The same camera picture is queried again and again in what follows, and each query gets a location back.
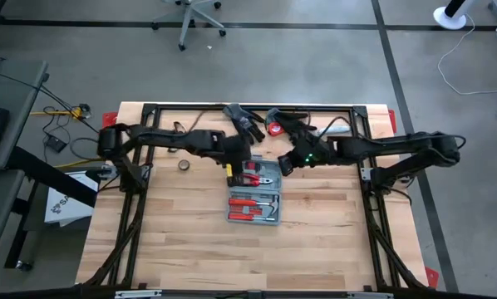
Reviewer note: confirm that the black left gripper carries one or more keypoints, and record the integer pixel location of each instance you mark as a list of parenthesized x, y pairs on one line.
[(236, 147)]

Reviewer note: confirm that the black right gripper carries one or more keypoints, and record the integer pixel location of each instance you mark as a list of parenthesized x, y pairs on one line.
[(315, 154)]

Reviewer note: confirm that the small red tool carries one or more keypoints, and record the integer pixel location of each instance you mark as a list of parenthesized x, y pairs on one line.
[(251, 166)]

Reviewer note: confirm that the grey plastic tool case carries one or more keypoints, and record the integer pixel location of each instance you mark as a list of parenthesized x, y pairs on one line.
[(254, 193)]

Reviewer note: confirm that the red hex key set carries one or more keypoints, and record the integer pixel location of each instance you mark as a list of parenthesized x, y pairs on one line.
[(241, 209)]

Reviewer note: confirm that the red tape measure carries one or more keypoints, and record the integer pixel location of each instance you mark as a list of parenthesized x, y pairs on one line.
[(275, 128)]

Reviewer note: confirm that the black tape roll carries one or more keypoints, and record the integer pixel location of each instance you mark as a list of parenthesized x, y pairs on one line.
[(180, 165)]

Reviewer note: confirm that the black glove with red label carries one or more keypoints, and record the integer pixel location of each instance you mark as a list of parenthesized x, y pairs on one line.
[(244, 120)]

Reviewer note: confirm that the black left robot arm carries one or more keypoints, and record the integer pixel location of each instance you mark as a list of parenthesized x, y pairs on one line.
[(165, 139)]

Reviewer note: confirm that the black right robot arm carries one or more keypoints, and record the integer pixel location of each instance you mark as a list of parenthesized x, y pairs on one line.
[(390, 145)]

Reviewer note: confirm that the small yellow tag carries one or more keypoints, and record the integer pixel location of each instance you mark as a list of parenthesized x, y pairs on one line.
[(228, 170)]

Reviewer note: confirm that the small red bit holder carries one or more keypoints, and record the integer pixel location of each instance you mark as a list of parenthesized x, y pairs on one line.
[(257, 211)]

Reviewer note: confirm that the plain black work glove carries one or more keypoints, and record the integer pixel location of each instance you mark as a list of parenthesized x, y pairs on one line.
[(294, 122)]

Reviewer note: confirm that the clear safety glasses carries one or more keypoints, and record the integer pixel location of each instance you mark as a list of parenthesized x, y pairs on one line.
[(176, 124)]

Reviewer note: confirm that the grey office chair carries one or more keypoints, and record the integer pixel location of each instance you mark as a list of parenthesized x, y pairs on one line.
[(186, 25)]

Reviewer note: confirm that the white printed box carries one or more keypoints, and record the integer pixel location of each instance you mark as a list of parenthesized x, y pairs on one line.
[(65, 207)]

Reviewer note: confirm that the black diagonal bar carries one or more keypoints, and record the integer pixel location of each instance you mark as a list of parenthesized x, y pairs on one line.
[(53, 178)]

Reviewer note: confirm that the black power adapter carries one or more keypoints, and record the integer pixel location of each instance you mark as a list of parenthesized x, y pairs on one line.
[(55, 143)]

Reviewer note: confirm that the white-based tower fan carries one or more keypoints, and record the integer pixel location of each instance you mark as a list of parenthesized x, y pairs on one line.
[(448, 20)]

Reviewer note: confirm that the black desk leg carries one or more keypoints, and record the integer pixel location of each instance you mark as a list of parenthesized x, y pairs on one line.
[(20, 236)]

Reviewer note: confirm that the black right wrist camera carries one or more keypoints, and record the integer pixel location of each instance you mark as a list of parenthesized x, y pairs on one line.
[(302, 139)]

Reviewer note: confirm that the black aluminium table frame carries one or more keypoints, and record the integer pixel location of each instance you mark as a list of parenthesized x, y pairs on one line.
[(215, 109)]

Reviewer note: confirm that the red corner bracket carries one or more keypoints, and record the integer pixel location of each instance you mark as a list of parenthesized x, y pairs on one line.
[(109, 119), (392, 120), (431, 277)]

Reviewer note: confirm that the silver metal bracket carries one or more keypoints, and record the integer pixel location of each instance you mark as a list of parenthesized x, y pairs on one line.
[(369, 295), (136, 294)]

